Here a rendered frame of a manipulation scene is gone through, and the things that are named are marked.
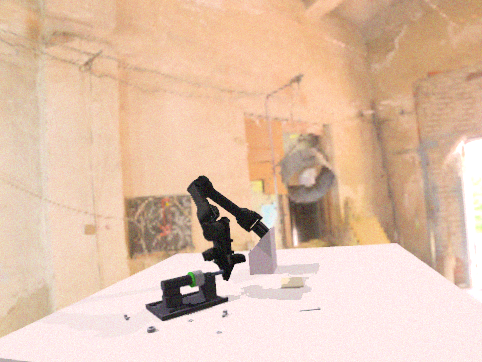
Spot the green spacer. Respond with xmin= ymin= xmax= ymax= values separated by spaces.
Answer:
xmin=187 ymin=272 xmax=196 ymax=288

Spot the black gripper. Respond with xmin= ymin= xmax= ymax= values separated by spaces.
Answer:
xmin=212 ymin=236 xmax=246 ymax=281

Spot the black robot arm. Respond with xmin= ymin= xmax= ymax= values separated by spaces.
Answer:
xmin=187 ymin=175 xmax=271 ymax=261

